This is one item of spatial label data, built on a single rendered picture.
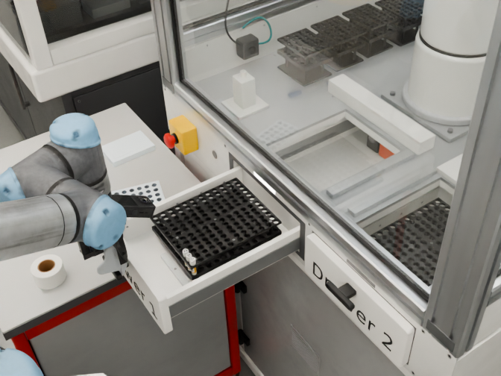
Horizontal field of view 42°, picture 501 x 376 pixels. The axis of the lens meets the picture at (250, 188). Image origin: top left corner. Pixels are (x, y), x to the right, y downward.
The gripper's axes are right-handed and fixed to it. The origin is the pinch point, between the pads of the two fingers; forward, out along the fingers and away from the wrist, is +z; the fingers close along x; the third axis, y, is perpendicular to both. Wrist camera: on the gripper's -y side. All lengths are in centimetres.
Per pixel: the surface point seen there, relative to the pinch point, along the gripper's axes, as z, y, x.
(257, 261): 3.6, -24.3, 12.8
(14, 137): 90, -16, -186
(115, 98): 19, -34, -83
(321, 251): -2.1, -33.3, 22.2
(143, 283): -0.8, -1.3, 8.0
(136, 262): -2.2, -2.1, 3.6
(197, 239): 0.6, -16.2, 3.1
